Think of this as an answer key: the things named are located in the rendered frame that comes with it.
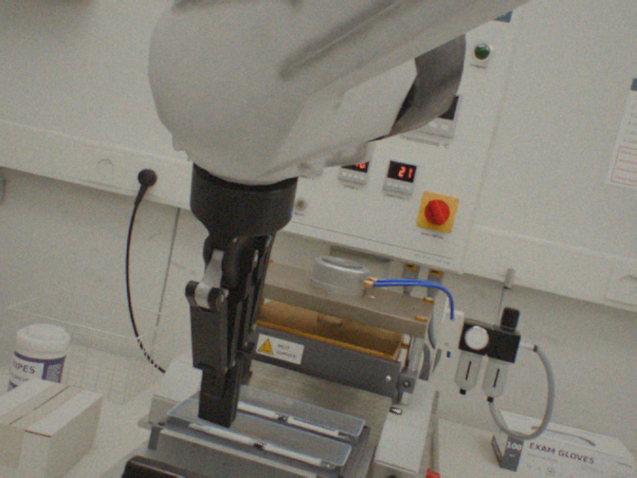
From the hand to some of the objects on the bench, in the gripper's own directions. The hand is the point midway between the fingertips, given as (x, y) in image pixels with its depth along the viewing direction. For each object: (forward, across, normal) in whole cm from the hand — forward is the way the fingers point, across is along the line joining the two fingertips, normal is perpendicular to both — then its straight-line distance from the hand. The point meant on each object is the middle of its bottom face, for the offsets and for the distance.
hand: (220, 386), depth 62 cm
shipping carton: (+47, -24, -36) cm, 64 cm away
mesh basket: (+62, -59, -50) cm, 99 cm away
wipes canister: (+53, -37, -47) cm, 80 cm away
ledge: (+60, -67, +64) cm, 110 cm away
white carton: (+57, -70, +44) cm, 100 cm away
